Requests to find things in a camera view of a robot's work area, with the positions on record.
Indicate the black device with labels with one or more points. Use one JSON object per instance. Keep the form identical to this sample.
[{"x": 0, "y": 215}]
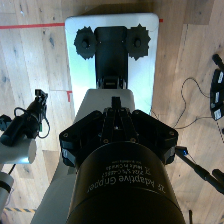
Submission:
[{"x": 217, "y": 96}]

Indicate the white robot base platform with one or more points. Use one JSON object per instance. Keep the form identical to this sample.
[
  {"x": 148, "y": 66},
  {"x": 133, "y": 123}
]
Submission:
[{"x": 143, "y": 76}]

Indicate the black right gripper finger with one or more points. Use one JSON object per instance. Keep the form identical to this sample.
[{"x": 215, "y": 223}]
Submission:
[{"x": 156, "y": 136}]

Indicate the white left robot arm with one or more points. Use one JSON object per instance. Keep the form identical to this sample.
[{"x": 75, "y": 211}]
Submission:
[{"x": 16, "y": 151}]

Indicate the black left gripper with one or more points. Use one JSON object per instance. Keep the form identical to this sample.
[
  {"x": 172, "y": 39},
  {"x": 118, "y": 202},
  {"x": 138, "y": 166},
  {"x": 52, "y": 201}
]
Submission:
[{"x": 21, "y": 125}]

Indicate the black tripod leg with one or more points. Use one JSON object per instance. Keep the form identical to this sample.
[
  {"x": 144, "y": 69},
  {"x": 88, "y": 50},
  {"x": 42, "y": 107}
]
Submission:
[{"x": 200, "y": 171}]

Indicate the black base column bracket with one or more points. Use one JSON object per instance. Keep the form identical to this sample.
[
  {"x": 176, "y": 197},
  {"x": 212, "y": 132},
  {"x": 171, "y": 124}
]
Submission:
[{"x": 111, "y": 56}]

